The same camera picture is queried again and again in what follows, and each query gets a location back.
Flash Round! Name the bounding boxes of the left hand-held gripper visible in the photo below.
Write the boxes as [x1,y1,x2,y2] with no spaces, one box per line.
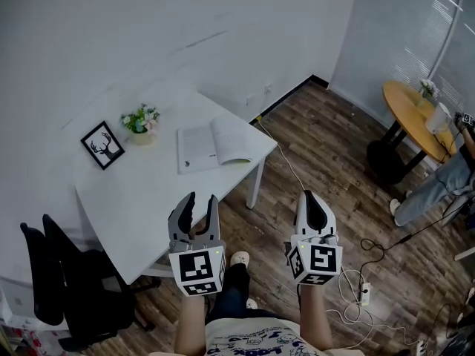
[167,191,228,298]

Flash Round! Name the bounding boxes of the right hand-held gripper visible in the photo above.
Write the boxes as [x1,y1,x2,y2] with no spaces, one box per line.
[285,190,344,286]

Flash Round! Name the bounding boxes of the white paperback book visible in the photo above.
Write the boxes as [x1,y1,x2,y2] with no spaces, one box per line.
[177,116,254,175]

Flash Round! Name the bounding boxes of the person's left forearm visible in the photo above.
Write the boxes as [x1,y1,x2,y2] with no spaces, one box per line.
[174,293,208,356]

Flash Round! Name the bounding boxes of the person's right forearm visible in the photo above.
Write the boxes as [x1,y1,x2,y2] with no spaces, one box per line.
[298,282,335,351]

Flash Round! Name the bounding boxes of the white metal desk leg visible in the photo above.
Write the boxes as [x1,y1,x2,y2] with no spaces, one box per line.
[246,156,266,211]

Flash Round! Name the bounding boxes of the person's black trousers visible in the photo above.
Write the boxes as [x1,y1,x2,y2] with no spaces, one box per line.
[206,261,289,324]

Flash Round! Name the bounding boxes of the potted artificial flower plant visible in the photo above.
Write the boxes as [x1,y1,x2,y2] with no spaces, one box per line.
[119,103,162,147]

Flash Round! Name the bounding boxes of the black framed deer picture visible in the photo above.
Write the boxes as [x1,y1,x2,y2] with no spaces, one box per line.
[80,120,126,171]

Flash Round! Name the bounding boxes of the black office chair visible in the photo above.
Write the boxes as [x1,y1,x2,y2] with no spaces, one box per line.
[20,213,161,352]

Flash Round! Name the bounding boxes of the person's white printed shirt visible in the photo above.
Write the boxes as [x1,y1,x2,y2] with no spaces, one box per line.
[148,317,337,356]

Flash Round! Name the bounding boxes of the round wooden table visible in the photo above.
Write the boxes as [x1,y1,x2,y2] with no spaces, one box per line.
[366,79,458,185]

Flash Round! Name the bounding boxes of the white furniture foot bar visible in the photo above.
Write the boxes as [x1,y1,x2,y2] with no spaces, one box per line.
[454,245,475,262]

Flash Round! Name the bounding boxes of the white kettle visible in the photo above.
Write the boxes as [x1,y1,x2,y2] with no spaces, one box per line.
[425,102,453,135]

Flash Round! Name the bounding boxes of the window blinds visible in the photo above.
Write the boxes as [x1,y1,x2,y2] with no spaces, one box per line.
[329,0,475,170]

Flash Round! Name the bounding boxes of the red white printed box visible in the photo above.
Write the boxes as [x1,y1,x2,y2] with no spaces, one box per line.
[0,323,71,356]

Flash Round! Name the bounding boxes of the tangled white cable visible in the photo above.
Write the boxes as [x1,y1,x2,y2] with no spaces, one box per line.
[326,268,422,348]

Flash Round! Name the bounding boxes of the long white floor cable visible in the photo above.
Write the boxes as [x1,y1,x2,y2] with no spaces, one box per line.
[258,119,307,193]

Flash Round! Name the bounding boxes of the black floor cable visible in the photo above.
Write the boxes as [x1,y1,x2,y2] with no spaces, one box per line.
[360,209,461,263]

